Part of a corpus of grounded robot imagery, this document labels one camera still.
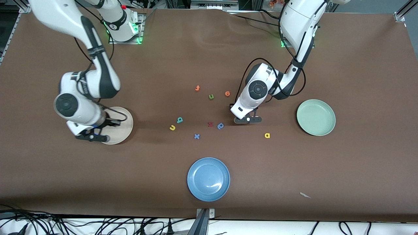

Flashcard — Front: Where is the beige round plate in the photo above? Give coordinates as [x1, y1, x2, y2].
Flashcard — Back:
[98, 106, 134, 145]

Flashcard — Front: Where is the blue round plate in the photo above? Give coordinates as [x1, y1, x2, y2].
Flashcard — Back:
[187, 157, 231, 202]

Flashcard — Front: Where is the green round plate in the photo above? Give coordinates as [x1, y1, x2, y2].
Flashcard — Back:
[297, 99, 336, 136]

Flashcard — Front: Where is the aluminium profile bar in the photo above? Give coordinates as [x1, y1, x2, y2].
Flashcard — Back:
[190, 0, 239, 10]

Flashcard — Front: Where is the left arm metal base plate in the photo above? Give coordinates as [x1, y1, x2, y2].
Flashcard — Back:
[280, 16, 316, 49]

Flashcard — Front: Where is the black cable on table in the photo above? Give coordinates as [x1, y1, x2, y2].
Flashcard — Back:
[225, 9, 283, 29]

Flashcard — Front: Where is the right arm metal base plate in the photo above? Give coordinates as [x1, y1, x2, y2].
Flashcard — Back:
[108, 13, 145, 45]

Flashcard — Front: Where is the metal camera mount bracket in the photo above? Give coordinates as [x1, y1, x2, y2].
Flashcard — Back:
[187, 208, 215, 235]

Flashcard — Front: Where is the aluminium frame post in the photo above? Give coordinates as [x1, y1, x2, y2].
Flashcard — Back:
[0, 0, 32, 64]
[394, 0, 418, 23]

